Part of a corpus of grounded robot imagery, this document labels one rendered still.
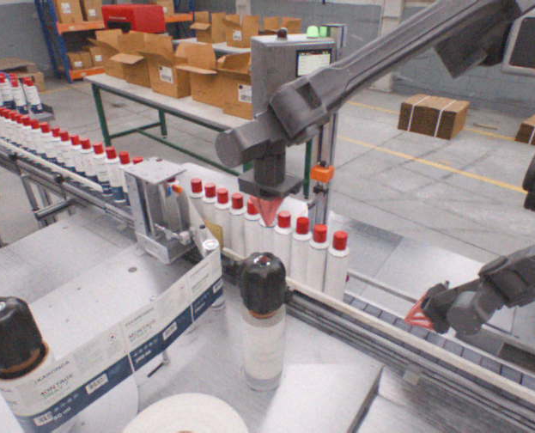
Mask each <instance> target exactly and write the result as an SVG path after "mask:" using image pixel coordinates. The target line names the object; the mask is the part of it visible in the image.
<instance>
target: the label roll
mask: <svg viewBox="0 0 535 433"><path fill-rule="evenodd" d="M122 433H249V432H248V430H247V427H246V425H245V423H244V421H243V420H242V418H241V417H240V415H239V414H238V413H237V412H236V411H235V410H234V409H233V408H232V407H231V406H230V405H228V404H227V403H225V402H224V401H222V400H220V399H218V398H216V397H213V396H210V395H207V394H201V393H183V394H177V395H174V396H171V397H167V398H165V399H162V400H160V401H158V402H156V403H154V404H153V405H151V406H149V407H147V408H146V409H145V410H143V411H142V412H140V413H139V414H138V415H137V416H136V417H135V418H133V419H132V420H131V422H130V423H129V424H128V425H127V426H126V427H125V429H124V430H123V431H122Z"/></svg>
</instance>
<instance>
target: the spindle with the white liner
mask: <svg viewBox="0 0 535 433"><path fill-rule="evenodd" d="M285 286H286V269H285V266H284V264H283V262H282V261H281V259H280V258H278V257H277V256H275V255H274V254H273V253H270V252H263V253H260V252H256V253H252V254H251V255H250V256H249V257H248V258H246V259H244V261H243V262H242V264H241V266H240V297H241V298H242V299H243V303H242V305H241V308H240V317H241V333H242V356H243V358H242V366H243V368H242V375H243V378H244V380H245V382H246V384H247V385H248V386H250V387H252V388H254V389H257V390H262V391H264V390H270V389H272V388H274V387H277V386H278V385H279V384H280V383H281V382H282V380H283V377H284V371H285V370H284V332H285V313H286V309H285V306H284V304H283V298H284V296H285Z"/></svg>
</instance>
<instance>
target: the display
mask: <svg viewBox="0 0 535 433"><path fill-rule="evenodd" d="M331 51H332V48H320V49H305V50H296V69H295V77H302V76H304V75H306V76H307V75H309V74H310V73H312V72H313V71H315V70H317V69H318V68H319V67H324V66H327V65H329V64H331Z"/></svg>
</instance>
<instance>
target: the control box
mask: <svg viewBox="0 0 535 433"><path fill-rule="evenodd" d="M318 36H319V34H318ZM288 37H289V39H288V40H276V35H272V36H253V37H251V38H250V43H251V84H252V119H254V118H253V117H254V116H255V115H256V114H258V113H263V112H265V109H264V107H263V104H264V103H265V102H266V101H267V100H268V99H269V98H270V97H271V96H272V95H273V94H274V93H275V92H276V91H277V90H278V89H279V88H280V87H282V86H283V85H284V84H286V83H288V82H294V81H295V80H297V79H298V78H299V77H295V69H296V50H305V49H320V48H332V51H331V64H333V63H334V59H335V50H336V42H334V39H331V38H328V37H327V38H320V37H319V38H318V39H307V34H291V35H288Z"/></svg>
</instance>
